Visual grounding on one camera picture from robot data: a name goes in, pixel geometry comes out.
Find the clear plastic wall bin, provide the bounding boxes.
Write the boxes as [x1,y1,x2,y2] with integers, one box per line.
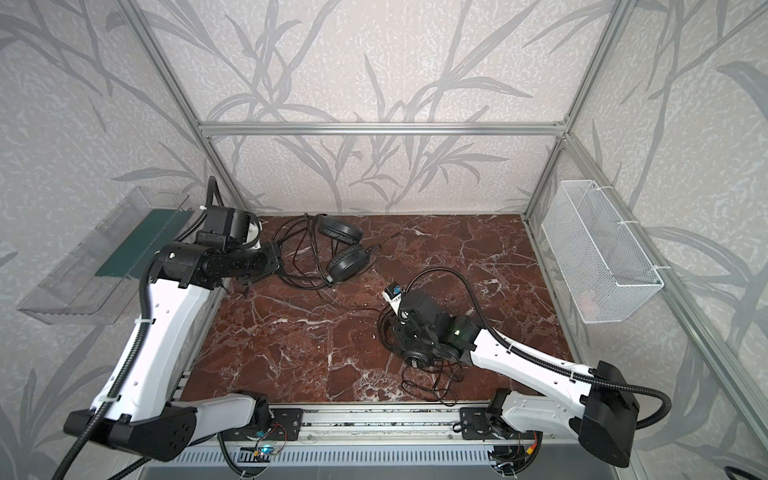
[17,187,193,325]

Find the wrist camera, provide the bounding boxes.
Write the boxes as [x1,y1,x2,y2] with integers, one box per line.
[196,206,262,251]
[382,282,404,316]

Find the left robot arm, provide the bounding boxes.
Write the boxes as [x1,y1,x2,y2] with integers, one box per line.
[53,177,282,479]

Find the white wire mesh basket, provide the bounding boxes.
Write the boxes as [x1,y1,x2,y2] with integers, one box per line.
[542,180,664,324]

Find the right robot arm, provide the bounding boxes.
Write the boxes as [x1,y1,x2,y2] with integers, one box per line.
[382,268,672,468]

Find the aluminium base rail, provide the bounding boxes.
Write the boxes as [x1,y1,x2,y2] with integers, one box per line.
[122,403,631,448]

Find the black headphones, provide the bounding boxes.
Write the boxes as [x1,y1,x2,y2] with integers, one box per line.
[271,213,397,291]
[376,307,464,407]

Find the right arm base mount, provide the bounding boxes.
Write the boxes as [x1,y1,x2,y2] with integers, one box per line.
[454,407,535,442]

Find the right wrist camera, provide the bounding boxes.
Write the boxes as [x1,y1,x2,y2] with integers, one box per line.
[382,282,404,316]

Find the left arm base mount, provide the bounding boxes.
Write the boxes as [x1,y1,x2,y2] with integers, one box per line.
[236,408,304,442]

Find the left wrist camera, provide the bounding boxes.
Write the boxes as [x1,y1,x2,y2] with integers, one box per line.
[196,206,262,251]

